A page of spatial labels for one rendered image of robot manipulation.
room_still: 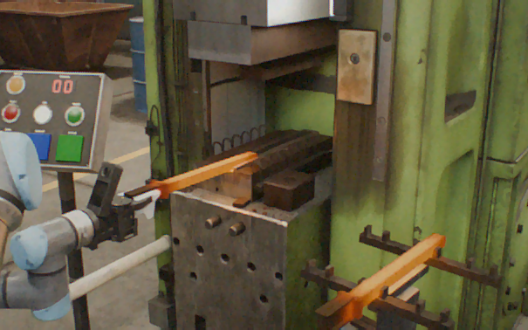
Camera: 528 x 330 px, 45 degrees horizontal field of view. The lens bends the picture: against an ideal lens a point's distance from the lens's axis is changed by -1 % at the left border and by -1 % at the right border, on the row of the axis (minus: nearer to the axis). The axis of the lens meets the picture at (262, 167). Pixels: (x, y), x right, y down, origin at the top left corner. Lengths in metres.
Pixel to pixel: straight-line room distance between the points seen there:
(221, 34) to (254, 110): 0.50
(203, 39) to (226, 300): 0.69
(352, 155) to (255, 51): 0.36
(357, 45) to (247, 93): 0.57
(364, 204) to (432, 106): 0.31
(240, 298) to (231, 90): 0.63
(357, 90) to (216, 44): 0.36
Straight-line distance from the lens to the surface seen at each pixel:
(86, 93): 1.89
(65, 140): 1.87
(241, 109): 1.99
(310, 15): 1.67
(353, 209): 1.67
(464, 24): 1.84
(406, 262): 1.28
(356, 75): 1.55
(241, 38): 1.56
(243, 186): 1.66
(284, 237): 1.55
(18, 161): 0.95
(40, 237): 1.26
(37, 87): 1.96
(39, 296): 1.31
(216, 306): 1.80
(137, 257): 2.02
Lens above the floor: 1.54
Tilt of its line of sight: 19 degrees down
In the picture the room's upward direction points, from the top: straight up
